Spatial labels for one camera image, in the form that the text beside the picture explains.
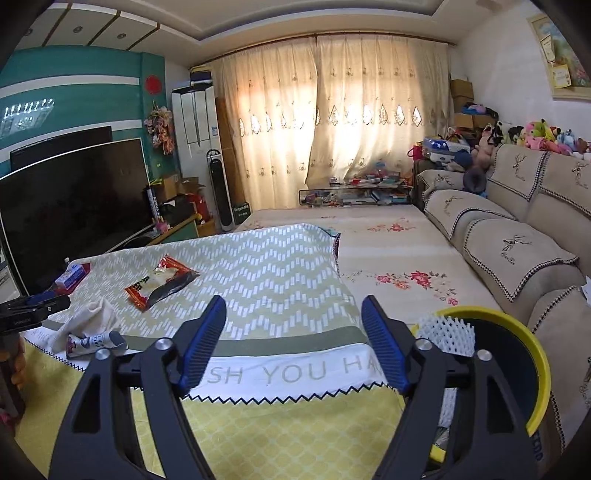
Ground yellow rimmed black bin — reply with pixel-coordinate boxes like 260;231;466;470
409;307;552;463

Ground hanging flower decoration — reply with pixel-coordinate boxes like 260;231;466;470
144;105;176;156

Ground white tower fan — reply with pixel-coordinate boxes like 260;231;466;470
206;148;235;232

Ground open cardboard boxes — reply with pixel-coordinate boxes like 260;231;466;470
148;173;216;232

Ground row of plush toys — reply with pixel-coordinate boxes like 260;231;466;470
480;117;591;160

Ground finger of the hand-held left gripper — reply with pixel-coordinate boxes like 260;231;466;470
21;292;72;320

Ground white toothpaste tube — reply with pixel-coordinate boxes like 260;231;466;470
66;331;126;360

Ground stack of cardboard boxes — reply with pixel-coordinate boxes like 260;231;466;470
450;78;498;133

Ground beige sofa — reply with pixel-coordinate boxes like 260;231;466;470
413;143;591;455

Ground person's left forearm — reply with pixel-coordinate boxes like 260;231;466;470
0;331;27;430

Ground green chevron tablecloth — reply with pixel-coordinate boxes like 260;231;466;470
28;224;385;403

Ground blue star print bag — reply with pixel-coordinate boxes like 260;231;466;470
422;136;472;163

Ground framed flower painting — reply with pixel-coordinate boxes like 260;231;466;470
526;14;591;100

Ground boxes on air conditioner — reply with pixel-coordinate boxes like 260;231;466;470
188;67;217;91

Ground beige embroidered curtain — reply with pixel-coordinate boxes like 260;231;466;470
210;39;324;223
305;34;455;184

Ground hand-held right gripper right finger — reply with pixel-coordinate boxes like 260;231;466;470
361;295;539;480

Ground wooden curtain rod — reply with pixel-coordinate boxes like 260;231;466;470
187;32;458;73

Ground large curved black television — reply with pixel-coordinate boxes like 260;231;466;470
0;137;153;297

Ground blue and red box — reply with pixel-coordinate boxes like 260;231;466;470
54;262;92;292

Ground white foam net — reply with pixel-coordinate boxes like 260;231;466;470
418;314;476;432

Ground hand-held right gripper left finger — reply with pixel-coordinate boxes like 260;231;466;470
48;295;228;480

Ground white cloth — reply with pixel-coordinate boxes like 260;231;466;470
48;298;123;358

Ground white standing air conditioner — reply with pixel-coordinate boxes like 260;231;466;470
172;85;221;163

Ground teal and yellow television stand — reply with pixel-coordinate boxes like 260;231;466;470
148;212;200;247

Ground glass coffee table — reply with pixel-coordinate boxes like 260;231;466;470
298;173;411;209

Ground red and black snack packet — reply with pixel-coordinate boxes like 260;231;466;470
124;256;200;313

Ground yellow lattice tablecloth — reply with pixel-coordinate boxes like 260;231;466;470
14;337;416;480

